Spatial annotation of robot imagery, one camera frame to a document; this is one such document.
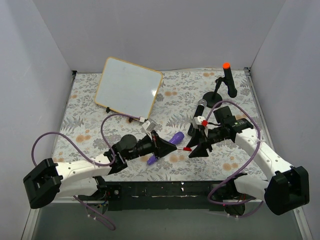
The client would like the floral patterned table mat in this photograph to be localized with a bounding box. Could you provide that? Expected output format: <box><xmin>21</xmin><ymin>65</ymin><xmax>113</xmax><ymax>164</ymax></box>
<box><xmin>46</xmin><ymin>69</ymin><xmax>283</xmax><ymax>182</ymax></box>

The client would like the black handheld microphone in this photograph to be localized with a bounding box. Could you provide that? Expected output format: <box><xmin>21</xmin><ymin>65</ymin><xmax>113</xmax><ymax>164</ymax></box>
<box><xmin>187</xmin><ymin>99</ymin><xmax>207</xmax><ymax>136</ymax></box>

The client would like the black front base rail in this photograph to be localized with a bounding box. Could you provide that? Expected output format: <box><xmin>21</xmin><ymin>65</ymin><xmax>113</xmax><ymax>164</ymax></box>
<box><xmin>107</xmin><ymin>181</ymin><xmax>225</xmax><ymax>212</ymax></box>

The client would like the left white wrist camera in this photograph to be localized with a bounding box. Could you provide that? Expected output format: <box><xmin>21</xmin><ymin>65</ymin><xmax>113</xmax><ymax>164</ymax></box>
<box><xmin>139</xmin><ymin>117</ymin><xmax>157</xmax><ymax>137</ymax></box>

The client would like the yellow framed whiteboard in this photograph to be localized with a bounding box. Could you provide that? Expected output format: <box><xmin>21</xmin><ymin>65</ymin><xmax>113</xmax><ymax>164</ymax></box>
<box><xmin>94</xmin><ymin>56</ymin><xmax>163</xmax><ymax>119</ymax></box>

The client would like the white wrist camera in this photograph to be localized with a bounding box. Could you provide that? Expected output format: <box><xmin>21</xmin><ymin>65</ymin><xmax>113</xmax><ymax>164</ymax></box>
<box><xmin>139</xmin><ymin>117</ymin><xmax>157</xmax><ymax>137</ymax></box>
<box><xmin>191</xmin><ymin>116</ymin><xmax>208</xmax><ymax>133</ymax></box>

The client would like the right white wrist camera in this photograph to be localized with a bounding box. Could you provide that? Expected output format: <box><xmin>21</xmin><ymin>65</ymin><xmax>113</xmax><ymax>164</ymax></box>
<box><xmin>191</xmin><ymin>116</ymin><xmax>208</xmax><ymax>133</ymax></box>

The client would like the purple toy microphone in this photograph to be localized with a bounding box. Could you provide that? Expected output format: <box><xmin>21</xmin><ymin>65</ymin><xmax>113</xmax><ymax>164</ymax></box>
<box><xmin>146</xmin><ymin>131</ymin><xmax>185</xmax><ymax>166</ymax></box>

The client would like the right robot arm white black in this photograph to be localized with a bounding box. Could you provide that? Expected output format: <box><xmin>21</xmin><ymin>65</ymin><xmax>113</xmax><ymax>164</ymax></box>
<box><xmin>187</xmin><ymin>106</ymin><xmax>310</xmax><ymax>216</ymax></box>

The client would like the black microphone desk stand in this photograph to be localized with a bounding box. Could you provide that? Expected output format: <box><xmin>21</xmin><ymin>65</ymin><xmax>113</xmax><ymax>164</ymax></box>
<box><xmin>202</xmin><ymin>77</ymin><xmax>225</xmax><ymax>109</ymax></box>

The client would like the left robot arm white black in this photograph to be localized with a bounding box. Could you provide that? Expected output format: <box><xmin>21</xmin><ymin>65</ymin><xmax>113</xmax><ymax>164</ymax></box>
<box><xmin>23</xmin><ymin>130</ymin><xmax>178</xmax><ymax>209</ymax></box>

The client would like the red capped whiteboard marker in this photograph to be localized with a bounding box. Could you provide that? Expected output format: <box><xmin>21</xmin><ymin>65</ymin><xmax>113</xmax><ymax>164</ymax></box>
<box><xmin>176</xmin><ymin>147</ymin><xmax>192</xmax><ymax>152</ymax></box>

